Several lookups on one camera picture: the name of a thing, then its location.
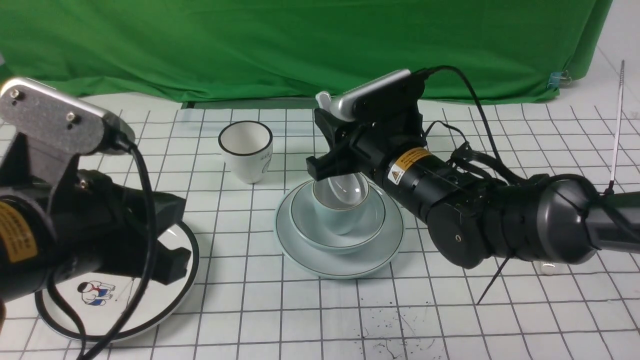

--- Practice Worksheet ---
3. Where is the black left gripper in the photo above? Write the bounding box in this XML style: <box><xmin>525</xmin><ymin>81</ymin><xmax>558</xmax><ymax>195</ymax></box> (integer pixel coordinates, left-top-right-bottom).
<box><xmin>60</xmin><ymin>170</ymin><xmax>186</xmax><ymax>281</ymax></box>

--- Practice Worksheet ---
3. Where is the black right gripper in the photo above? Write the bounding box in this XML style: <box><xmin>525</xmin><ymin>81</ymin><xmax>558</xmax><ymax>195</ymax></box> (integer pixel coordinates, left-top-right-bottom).
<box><xmin>306</xmin><ymin>77</ymin><xmax>426</xmax><ymax>185</ymax></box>

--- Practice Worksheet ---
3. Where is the pale blue cup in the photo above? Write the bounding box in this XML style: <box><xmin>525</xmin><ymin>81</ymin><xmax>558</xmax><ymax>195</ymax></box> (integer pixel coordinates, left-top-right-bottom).
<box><xmin>311</xmin><ymin>173</ymin><xmax>370</xmax><ymax>235</ymax></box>

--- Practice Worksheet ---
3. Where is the pale blue bowl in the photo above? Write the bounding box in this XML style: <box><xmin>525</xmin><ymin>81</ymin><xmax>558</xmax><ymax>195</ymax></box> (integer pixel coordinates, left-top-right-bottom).
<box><xmin>289</xmin><ymin>181</ymin><xmax>386</xmax><ymax>255</ymax></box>

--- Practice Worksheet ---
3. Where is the plain white spoon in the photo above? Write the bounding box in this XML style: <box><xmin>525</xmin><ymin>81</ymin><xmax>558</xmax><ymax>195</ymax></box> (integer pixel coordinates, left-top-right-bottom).
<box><xmin>315</xmin><ymin>91</ymin><xmax>366</xmax><ymax>207</ymax></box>

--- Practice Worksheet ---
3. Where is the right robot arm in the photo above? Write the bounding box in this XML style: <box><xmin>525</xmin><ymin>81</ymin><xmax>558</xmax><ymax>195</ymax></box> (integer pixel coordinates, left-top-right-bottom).
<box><xmin>306</xmin><ymin>71</ymin><xmax>639</xmax><ymax>269</ymax></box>

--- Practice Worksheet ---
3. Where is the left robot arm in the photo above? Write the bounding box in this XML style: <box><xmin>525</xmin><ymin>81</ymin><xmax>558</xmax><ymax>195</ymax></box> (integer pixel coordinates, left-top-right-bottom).
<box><xmin>0</xmin><ymin>170</ymin><xmax>149</xmax><ymax>302</ymax></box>

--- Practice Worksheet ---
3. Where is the black-rimmed cartoon plate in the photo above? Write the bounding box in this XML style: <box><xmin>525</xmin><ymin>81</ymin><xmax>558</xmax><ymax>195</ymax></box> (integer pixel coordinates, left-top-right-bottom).
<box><xmin>34</xmin><ymin>221</ymin><xmax>200</xmax><ymax>342</ymax></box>

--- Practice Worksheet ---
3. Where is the white cup black rim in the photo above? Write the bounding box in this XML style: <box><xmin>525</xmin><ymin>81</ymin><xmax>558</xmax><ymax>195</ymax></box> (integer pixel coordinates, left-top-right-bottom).
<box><xmin>218</xmin><ymin>120</ymin><xmax>274</xmax><ymax>184</ymax></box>

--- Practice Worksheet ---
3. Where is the pale blue plate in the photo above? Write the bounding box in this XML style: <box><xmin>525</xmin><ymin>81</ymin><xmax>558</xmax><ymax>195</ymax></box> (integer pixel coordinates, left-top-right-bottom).
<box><xmin>273</xmin><ymin>181</ymin><xmax>405</xmax><ymax>280</ymax></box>

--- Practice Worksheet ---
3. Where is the grid-patterned tablecloth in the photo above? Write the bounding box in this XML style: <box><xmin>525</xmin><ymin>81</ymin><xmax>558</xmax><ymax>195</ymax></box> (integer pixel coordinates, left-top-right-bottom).
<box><xmin>0</xmin><ymin>104</ymin><xmax>640</xmax><ymax>360</ymax></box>

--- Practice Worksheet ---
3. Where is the green backdrop cloth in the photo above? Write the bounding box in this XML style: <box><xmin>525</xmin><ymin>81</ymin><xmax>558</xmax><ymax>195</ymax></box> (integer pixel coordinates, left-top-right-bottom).
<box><xmin>0</xmin><ymin>0</ymin><xmax>611</xmax><ymax>104</ymax></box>

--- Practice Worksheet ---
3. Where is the blue binder clip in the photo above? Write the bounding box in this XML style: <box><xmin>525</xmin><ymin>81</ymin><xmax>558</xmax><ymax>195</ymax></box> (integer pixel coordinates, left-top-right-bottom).
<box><xmin>546</xmin><ymin>70</ymin><xmax>573</xmax><ymax>90</ymax></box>

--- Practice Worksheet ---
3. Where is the white spoon with label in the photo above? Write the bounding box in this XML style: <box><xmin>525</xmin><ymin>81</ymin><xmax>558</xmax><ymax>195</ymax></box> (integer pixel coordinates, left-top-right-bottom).
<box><xmin>539</xmin><ymin>261</ymin><xmax>557</xmax><ymax>276</ymax></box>

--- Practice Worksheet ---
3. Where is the black camera cable left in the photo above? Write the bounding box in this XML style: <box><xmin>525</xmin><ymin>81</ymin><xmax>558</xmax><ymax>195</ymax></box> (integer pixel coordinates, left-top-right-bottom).
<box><xmin>46</xmin><ymin>135</ymin><xmax>159</xmax><ymax>360</ymax></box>

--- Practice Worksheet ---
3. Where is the black camera cable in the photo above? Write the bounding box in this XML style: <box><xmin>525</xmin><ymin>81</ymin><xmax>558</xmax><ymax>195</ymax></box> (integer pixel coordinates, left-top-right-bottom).
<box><xmin>415</xmin><ymin>65</ymin><xmax>526</xmax><ymax>185</ymax></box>
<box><xmin>46</xmin><ymin>135</ymin><xmax>159</xmax><ymax>360</ymax></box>

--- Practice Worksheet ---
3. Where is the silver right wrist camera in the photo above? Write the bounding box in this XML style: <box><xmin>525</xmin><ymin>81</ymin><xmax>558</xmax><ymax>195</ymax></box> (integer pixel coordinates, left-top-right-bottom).
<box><xmin>327</xmin><ymin>68</ymin><xmax>412</xmax><ymax>122</ymax></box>

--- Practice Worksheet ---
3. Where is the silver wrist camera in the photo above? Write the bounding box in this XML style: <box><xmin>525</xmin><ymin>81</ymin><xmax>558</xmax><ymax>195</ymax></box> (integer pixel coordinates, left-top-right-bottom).
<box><xmin>1</xmin><ymin>77</ymin><xmax>136</xmax><ymax>156</ymax></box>
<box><xmin>327</xmin><ymin>68</ymin><xmax>412</xmax><ymax>122</ymax></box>

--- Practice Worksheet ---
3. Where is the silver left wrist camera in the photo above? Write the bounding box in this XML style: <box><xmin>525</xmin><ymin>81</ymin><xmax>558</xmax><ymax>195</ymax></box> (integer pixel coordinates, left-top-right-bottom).
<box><xmin>1</xmin><ymin>77</ymin><xmax>136</xmax><ymax>156</ymax></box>

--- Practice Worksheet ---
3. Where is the black camera cable right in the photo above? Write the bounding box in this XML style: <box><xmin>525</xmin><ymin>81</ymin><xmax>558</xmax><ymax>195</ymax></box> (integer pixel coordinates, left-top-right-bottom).
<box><xmin>415</xmin><ymin>65</ymin><xmax>526</xmax><ymax>185</ymax></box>

